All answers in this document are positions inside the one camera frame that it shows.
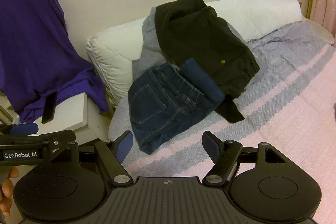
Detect dark blue denim jeans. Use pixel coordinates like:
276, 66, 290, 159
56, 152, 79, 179
127, 59, 225, 155

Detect person left hand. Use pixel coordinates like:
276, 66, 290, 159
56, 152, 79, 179
1, 166, 19, 217

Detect black smartphone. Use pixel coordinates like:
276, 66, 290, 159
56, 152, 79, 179
41, 92, 58, 124

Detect white nightstand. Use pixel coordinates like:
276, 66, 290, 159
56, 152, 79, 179
0, 91, 111, 147

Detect purple polo shirt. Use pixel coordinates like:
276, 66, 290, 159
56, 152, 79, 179
1, 0, 109, 123

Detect pink grey striped bedspread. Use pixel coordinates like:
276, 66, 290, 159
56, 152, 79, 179
123, 20, 335, 223

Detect white quilted bolster pillow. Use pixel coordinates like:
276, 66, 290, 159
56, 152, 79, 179
86, 0, 301, 106

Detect black trousers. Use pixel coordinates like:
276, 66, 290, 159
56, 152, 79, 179
154, 0, 260, 123

